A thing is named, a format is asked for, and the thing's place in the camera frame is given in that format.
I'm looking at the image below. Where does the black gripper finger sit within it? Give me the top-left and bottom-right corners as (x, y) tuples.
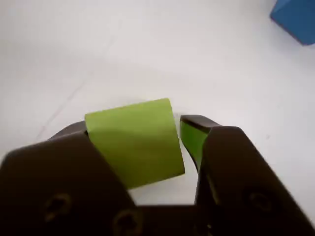
(180, 114), (315, 236)
(0, 120), (143, 236)

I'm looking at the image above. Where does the green cube block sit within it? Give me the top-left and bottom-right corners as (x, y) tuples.
(84, 97), (186, 190)

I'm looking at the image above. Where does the blue cube block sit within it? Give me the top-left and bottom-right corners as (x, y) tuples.
(269, 0), (315, 46)

